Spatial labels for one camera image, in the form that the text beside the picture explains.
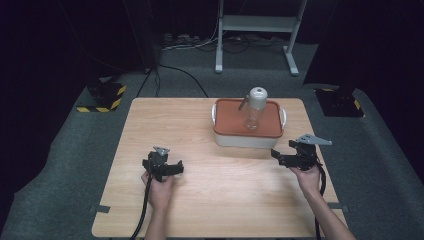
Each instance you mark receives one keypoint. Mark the person's left hand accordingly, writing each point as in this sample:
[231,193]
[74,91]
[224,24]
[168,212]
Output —
[160,193]

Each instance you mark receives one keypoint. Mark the glass bottle with white cap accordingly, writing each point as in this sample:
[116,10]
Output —
[255,108]

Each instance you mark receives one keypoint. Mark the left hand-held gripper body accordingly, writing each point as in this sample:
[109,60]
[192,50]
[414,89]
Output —
[160,163]

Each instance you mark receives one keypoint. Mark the grey tape piece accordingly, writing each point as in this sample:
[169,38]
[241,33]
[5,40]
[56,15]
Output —
[99,209]
[339,207]

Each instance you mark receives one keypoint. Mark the power strip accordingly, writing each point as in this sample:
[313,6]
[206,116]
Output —
[180,38]

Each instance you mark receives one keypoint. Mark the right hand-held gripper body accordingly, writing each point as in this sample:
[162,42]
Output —
[308,155]

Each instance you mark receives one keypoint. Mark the white box with orange lid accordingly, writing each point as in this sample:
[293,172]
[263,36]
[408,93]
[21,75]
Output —
[248,128]

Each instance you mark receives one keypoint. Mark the black yellow striped stand base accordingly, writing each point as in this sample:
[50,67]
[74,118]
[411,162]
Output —
[106,96]
[340,103]

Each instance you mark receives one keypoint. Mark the person's right hand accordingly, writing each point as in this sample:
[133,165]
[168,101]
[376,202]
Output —
[308,181]

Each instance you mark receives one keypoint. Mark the white metal stand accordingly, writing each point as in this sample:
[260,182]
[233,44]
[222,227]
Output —
[256,25]

